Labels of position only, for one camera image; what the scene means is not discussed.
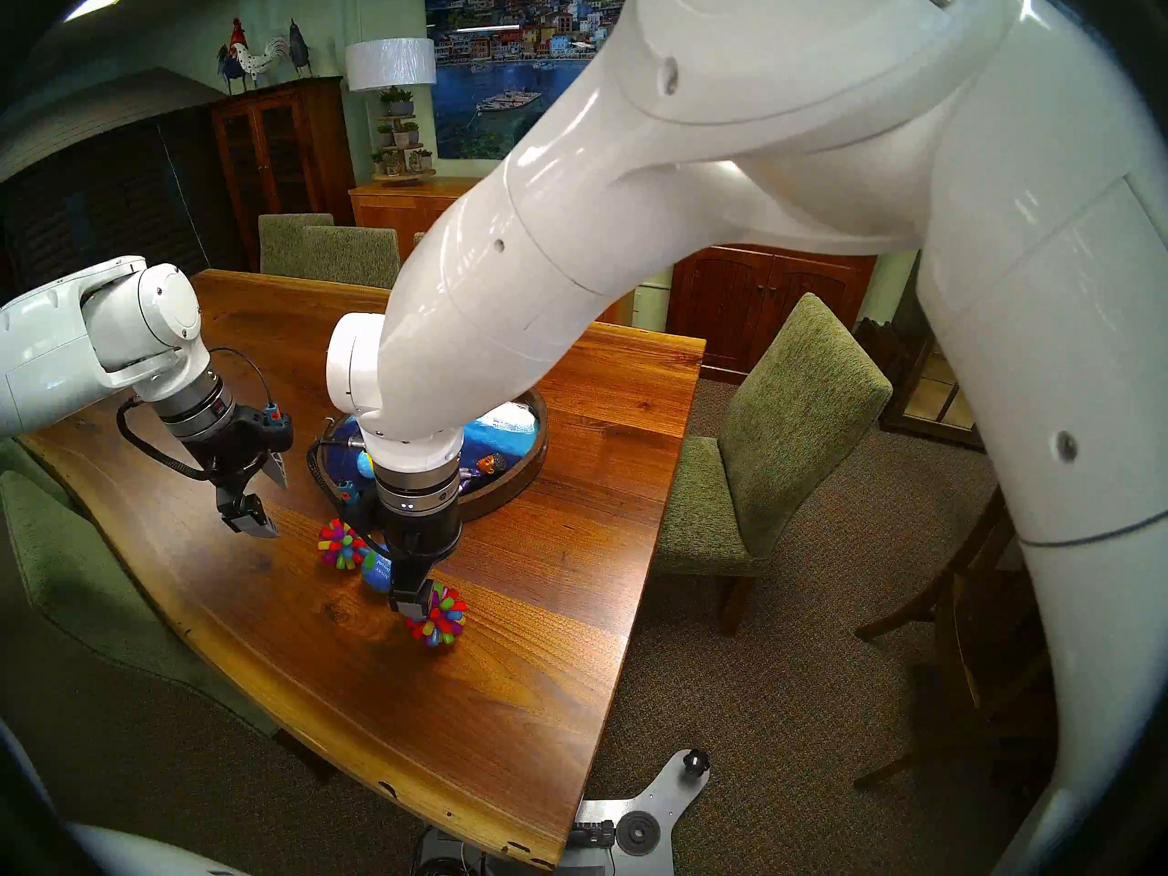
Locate tiered wooden plant stand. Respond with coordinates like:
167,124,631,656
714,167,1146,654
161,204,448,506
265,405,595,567
370,85,437,186

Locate dark slatted window blind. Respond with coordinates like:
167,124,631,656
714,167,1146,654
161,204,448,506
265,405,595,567
0,108,252,296

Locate small dark doll figurine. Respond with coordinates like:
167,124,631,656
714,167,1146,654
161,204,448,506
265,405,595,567
456,453,508,494

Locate white rooster figurine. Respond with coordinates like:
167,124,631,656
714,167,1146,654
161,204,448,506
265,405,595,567
233,36,291,89

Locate white drum lamp shade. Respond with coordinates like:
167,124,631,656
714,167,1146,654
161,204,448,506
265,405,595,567
345,37,437,92

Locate round wooden blue resin tray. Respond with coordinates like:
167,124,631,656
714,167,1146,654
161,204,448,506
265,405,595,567
312,386,550,524

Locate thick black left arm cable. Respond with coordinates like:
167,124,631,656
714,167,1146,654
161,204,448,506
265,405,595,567
117,394,217,481

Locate thin black cable orange plug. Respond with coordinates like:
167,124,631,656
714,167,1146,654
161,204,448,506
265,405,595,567
210,346,282,426

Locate multicolour spiky ball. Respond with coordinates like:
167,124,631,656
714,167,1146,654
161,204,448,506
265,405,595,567
405,584,468,648
317,518,370,571

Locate blue red rooster figurine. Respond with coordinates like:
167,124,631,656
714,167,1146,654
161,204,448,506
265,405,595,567
216,18,252,95

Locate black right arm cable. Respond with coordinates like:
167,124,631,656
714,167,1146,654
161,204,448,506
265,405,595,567
308,436,380,512

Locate light wood sideboard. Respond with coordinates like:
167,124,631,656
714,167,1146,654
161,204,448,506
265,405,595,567
349,177,483,291

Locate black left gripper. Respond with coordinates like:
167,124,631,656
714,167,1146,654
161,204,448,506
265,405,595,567
197,404,296,537

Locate dark wood console cabinet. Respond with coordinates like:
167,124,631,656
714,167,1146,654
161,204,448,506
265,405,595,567
881,254,986,451

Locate white robot torso shell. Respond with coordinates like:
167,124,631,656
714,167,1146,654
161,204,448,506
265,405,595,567
68,824,252,876

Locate harbour town wall picture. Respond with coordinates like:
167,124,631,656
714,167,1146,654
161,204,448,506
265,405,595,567
424,0,640,163

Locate dark wood glass-door cabinet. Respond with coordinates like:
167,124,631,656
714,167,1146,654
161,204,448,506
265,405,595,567
212,76,357,268

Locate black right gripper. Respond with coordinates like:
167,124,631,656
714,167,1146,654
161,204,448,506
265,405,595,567
376,509,462,622

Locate grey metal robot base bracket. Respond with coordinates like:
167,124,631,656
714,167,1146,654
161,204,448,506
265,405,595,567
415,748,713,876

